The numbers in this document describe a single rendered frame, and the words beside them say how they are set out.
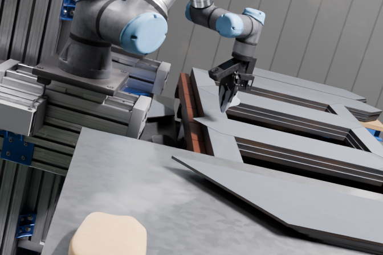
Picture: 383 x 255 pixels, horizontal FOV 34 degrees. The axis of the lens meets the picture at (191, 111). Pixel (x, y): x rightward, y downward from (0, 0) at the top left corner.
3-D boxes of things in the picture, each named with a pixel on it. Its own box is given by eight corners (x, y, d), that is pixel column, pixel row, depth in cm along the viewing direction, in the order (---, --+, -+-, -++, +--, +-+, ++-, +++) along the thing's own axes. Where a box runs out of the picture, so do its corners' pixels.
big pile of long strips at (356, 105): (360, 104, 346) (364, 94, 344) (386, 128, 308) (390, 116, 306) (223, 70, 335) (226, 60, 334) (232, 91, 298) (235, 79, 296)
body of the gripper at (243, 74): (250, 93, 213) (260, 59, 209) (230, 90, 208) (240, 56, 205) (238, 85, 219) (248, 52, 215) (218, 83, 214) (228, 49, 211)
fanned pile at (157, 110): (171, 104, 290) (173, 96, 289) (174, 132, 253) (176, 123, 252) (145, 98, 289) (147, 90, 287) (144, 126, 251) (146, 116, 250)
